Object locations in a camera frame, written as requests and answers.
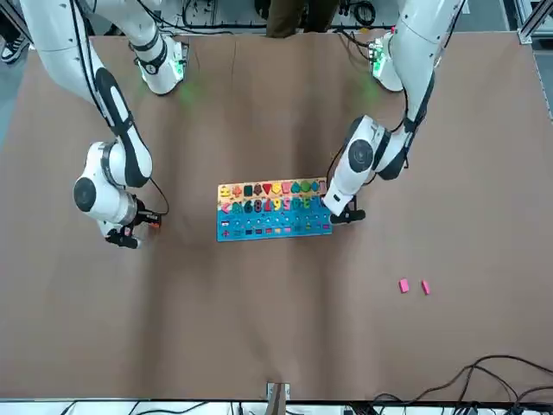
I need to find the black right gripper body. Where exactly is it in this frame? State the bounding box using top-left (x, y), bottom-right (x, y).
top-left (135, 197), bottom-right (162, 229)

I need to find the blue wooden toy board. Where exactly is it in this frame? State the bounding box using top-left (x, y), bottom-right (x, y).
top-left (215, 176), bottom-right (334, 243)

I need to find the person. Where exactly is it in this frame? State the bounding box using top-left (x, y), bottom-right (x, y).
top-left (0, 23), bottom-right (29, 65)
top-left (264, 0), bottom-right (336, 39)

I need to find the white side desk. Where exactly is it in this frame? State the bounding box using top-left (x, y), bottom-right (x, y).
top-left (0, 398), bottom-right (553, 415)

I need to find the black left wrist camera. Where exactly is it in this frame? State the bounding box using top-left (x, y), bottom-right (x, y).
top-left (329, 208), bottom-right (367, 227)

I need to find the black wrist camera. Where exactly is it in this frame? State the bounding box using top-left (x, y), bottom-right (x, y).
top-left (105, 227), bottom-right (143, 251)
top-left (329, 208), bottom-right (367, 227)

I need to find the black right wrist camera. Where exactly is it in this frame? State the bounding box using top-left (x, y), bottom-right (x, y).
top-left (105, 227), bottom-right (143, 251)

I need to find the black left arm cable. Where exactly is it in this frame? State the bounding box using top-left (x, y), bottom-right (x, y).
top-left (388, 0), bottom-right (467, 135)

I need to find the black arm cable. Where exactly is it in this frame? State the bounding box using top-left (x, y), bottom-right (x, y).
top-left (71, 0), bottom-right (169, 215)
top-left (388, 0), bottom-right (467, 135)

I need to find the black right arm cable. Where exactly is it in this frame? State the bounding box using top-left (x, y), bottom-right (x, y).
top-left (71, 0), bottom-right (169, 215)

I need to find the silver aluminium frame post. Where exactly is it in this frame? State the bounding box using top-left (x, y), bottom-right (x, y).
top-left (515, 0), bottom-right (553, 45)
top-left (264, 380), bottom-right (292, 415)

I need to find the black desk cable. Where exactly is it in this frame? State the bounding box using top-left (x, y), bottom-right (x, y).
top-left (373, 354), bottom-right (553, 405)

